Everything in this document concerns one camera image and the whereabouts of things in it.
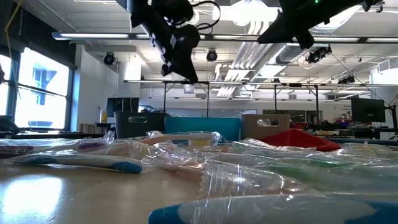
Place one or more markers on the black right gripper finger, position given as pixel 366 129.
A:
pixel 281 35
pixel 275 26

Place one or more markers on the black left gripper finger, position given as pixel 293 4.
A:
pixel 189 63
pixel 186 74

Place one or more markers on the red plastic bin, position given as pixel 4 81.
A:
pixel 295 138

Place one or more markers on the blue toothbrush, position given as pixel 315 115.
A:
pixel 264 211
pixel 84 159

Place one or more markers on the fluorescent ceiling light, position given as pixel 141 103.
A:
pixel 335 39
pixel 93 35
pixel 382 40
pixel 236 37

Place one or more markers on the teal plastic bin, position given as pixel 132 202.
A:
pixel 202 127

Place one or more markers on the dark grey plastic bin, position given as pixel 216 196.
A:
pixel 155 124

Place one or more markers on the black monitor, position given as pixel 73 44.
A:
pixel 122 107
pixel 368 110

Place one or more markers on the light grey plastic bin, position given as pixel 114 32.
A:
pixel 250 127

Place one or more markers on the yellow container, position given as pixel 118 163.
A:
pixel 103 116

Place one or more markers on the white air vent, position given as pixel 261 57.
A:
pixel 387 65

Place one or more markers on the wooden rack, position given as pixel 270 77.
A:
pixel 90 128

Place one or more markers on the wrapped purple toothbrush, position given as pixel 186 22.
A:
pixel 91 145

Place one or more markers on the bright window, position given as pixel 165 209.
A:
pixel 40 93

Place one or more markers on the round black camera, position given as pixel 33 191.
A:
pixel 109 59
pixel 212 56

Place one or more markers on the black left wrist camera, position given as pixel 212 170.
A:
pixel 191 35

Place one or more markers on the black camera cluster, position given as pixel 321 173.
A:
pixel 317 55

